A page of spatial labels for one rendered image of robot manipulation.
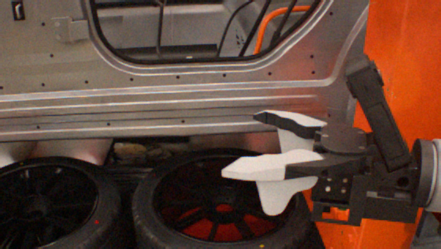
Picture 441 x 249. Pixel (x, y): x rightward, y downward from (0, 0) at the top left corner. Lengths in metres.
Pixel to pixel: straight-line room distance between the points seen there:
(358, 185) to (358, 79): 0.10
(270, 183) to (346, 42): 1.06
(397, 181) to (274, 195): 0.13
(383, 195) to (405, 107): 0.48
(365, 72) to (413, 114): 0.54
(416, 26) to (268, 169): 0.55
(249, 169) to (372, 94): 0.13
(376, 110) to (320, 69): 1.02
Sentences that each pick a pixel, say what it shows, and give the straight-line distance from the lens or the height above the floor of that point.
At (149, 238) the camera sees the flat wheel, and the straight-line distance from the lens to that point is 1.42.
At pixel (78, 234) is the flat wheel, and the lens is 1.47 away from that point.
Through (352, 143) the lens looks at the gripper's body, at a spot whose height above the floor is 1.24.
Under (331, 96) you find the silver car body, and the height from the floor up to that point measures 0.87.
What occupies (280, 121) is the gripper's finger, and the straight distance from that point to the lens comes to 0.50.
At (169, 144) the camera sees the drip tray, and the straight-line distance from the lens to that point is 2.84.
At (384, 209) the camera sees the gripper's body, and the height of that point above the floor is 1.18.
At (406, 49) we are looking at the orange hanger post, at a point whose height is 1.21.
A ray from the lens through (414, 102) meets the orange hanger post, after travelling 0.93.
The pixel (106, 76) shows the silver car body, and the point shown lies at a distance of 1.38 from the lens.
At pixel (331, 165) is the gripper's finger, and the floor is 1.24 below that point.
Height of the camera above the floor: 1.46
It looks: 29 degrees down
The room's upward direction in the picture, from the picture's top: straight up
